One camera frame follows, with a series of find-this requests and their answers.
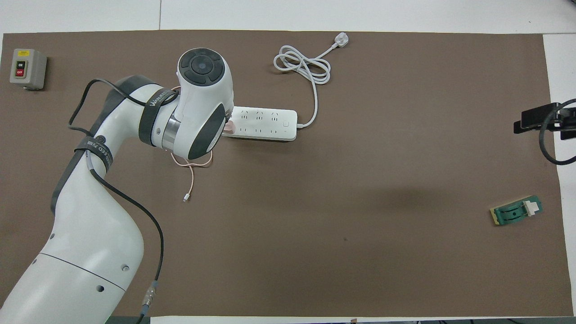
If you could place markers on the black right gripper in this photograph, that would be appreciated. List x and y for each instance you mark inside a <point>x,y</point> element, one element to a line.
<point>569,126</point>

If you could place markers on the pink charger adapter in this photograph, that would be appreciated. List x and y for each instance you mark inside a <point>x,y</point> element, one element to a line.
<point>229,127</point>

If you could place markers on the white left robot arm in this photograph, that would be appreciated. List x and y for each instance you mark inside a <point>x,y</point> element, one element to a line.
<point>90,234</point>

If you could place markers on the white power strip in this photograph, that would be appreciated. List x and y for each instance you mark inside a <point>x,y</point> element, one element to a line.
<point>265,126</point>

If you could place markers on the green circuit board piece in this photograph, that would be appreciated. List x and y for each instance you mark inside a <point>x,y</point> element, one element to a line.
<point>513,213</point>

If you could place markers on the brown table mat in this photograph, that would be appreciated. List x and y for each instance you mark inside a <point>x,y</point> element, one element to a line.
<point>315,252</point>

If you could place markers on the grey on-off switch box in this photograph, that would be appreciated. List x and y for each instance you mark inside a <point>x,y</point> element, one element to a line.
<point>31,69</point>

